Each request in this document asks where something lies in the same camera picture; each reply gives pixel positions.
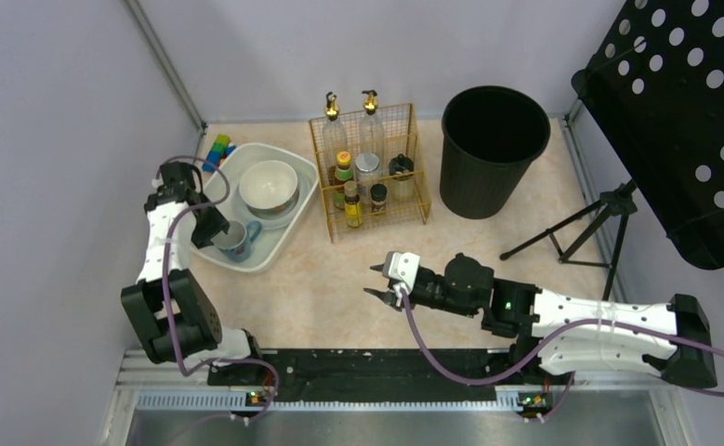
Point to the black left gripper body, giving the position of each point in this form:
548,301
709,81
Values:
210,223

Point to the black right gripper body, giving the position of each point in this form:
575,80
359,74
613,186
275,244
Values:
398,293

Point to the white paper plate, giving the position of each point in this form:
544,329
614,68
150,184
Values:
241,211

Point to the blue ceramic mug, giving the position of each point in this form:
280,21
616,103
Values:
235,243

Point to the white bowl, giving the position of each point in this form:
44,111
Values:
269,189

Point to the small yellow label bottle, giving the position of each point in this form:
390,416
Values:
352,204

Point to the small dark spice jar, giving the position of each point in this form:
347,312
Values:
378,196

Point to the yellow cap sauce bottle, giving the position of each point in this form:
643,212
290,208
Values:
342,174

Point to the black lid round jar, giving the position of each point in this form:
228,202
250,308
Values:
401,168

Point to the silver lid white can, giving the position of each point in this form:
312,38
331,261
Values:
366,173

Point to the clear gold-top oil bottle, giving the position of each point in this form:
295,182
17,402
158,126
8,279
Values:
371,129

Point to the dark sauce glass bottle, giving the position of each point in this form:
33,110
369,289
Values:
334,132

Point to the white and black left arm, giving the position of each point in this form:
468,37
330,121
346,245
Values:
171,315

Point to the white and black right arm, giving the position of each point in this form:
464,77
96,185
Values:
561,334

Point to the white plastic basin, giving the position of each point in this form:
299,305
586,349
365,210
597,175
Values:
269,243

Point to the blue green toy blocks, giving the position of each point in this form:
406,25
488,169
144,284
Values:
221,149

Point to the black trash bin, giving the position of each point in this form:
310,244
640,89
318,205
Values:
491,136

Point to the black tripod stand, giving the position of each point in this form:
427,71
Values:
612,203

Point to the black perforated panel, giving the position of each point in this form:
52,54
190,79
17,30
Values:
655,88

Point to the gold wire rack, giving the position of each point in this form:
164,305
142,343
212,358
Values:
401,136

